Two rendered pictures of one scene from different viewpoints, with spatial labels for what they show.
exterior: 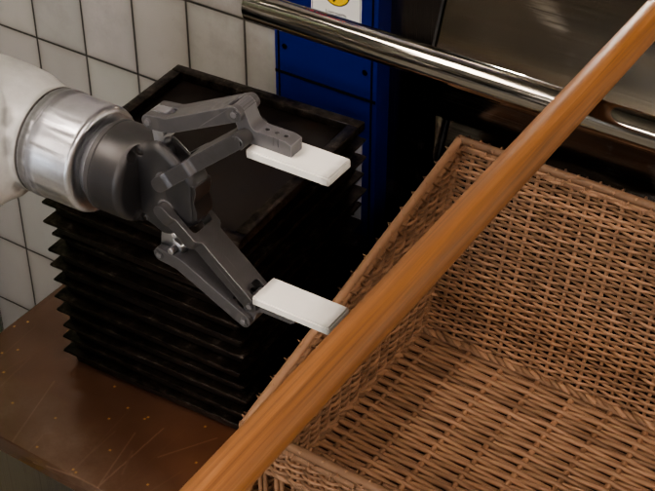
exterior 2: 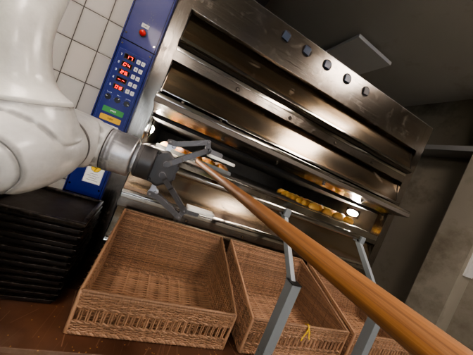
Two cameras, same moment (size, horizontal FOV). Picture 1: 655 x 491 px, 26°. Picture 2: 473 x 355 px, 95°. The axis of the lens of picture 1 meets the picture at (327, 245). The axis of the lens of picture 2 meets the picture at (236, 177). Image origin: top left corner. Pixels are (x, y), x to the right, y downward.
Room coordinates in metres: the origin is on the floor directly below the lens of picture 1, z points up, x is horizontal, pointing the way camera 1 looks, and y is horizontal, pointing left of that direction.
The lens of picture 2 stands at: (0.47, 0.42, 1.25)
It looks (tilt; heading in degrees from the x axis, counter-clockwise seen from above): 2 degrees down; 307
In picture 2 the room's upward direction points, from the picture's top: 22 degrees clockwise
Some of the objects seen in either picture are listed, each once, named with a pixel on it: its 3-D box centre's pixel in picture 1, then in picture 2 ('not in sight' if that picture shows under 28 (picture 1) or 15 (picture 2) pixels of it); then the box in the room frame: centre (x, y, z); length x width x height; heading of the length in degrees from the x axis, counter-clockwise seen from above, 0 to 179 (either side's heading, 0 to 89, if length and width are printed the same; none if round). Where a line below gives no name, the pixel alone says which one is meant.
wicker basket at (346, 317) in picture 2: not in sight; (355, 309); (0.49, -1.26, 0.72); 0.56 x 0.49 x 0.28; 56
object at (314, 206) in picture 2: not in sight; (312, 204); (1.10, -1.62, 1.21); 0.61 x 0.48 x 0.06; 147
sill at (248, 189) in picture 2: not in sight; (280, 201); (1.07, -0.91, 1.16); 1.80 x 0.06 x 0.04; 57
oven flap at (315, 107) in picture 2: not in sight; (322, 108); (1.05, -0.89, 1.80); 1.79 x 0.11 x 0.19; 57
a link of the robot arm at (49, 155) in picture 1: (83, 152); (122, 153); (0.95, 0.20, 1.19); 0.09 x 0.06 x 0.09; 148
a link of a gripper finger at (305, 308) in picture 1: (300, 306); (200, 210); (0.84, 0.02, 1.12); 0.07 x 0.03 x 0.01; 58
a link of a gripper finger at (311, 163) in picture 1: (297, 158); (220, 160); (0.84, 0.02, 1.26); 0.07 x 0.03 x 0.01; 58
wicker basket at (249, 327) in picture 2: not in sight; (278, 293); (0.81, -0.77, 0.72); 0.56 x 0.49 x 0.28; 58
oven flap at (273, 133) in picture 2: not in sight; (305, 147); (1.05, -0.89, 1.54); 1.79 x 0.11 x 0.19; 57
